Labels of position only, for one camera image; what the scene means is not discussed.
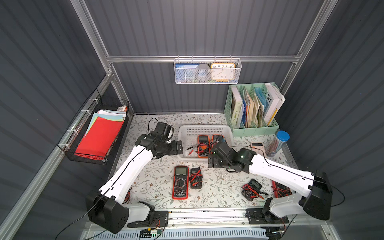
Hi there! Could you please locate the orange multimeter with leads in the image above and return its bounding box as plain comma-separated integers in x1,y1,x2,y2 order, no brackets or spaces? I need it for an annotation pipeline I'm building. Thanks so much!
197,135,210,158

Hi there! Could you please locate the large red multimeter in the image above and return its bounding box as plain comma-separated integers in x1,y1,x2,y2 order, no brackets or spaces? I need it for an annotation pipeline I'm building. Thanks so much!
172,166,189,200

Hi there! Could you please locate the small black multimeter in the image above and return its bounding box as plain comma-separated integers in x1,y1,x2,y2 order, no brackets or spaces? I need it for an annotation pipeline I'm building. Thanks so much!
189,167,203,190

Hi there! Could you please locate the small dark green-screen multimeter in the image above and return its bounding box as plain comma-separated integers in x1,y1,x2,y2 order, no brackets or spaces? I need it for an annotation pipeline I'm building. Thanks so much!
242,179,264,202

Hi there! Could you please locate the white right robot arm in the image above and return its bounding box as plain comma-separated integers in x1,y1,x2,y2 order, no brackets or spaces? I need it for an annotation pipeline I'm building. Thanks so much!
208,142,333,223

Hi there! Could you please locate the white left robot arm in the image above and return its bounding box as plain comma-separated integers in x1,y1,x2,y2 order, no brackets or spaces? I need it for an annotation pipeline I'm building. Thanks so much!
86,135,183,234

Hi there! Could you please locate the white plastic basket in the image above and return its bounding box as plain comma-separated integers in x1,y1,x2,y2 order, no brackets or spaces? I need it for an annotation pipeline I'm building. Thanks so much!
177,125,234,161

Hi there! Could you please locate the blue box in basket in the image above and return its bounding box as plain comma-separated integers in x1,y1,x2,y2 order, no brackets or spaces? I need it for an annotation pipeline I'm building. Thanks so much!
174,63,199,84

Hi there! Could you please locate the pink calculator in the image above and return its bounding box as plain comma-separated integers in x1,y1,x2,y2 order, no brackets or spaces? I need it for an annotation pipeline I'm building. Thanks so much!
250,143,265,151

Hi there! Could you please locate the green desk file organizer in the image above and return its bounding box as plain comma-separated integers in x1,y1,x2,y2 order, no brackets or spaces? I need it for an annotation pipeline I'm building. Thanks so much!
225,83,286,137

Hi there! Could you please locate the blue-lid clear pencil jar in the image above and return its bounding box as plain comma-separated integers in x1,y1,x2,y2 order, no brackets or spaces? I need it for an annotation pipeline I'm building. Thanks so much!
266,131,290,157

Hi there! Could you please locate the red paper folder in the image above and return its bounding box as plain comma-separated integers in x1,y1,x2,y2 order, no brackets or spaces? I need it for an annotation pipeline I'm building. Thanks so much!
75,114,125,161

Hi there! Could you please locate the yellow white alarm clock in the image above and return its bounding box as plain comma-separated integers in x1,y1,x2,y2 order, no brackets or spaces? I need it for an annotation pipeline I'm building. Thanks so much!
211,63,236,82

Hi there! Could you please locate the grey tape roll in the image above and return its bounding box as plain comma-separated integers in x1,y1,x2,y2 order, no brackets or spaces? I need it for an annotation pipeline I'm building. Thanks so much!
195,64,211,83

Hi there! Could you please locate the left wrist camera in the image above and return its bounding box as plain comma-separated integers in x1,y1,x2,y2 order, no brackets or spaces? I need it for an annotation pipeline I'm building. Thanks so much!
154,122,174,142

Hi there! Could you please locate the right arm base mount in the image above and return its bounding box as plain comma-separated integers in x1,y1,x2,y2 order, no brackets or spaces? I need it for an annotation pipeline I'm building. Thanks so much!
245,208,289,225

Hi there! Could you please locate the black wire wall basket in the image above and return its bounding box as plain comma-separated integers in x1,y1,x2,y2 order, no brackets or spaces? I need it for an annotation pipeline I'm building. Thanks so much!
58,94,129,165

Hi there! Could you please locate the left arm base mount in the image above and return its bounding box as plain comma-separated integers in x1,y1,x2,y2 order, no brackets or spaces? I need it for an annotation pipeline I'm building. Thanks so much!
127,211,169,228

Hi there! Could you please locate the white wire wall basket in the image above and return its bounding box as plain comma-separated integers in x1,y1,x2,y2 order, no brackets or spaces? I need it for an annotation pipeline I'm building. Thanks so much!
174,58,242,85

